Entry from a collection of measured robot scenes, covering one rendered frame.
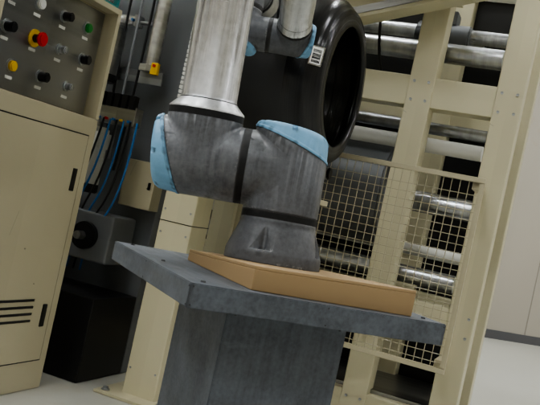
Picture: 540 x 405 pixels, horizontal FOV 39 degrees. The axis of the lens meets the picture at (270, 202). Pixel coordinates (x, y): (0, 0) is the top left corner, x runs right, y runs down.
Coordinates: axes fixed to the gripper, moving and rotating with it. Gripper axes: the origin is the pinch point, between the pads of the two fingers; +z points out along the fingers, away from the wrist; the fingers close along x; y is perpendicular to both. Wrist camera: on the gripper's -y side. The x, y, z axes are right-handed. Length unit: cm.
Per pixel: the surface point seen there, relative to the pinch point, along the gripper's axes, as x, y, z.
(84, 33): 63, -10, -10
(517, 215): -41, 53, 536
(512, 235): -40, 34, 537
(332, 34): -11.6, 6.6, 7.4
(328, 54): -12.0, 0.4, 7.4
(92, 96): 62, -27, 1
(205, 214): 27, -54, 35
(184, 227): 30, -60, 28
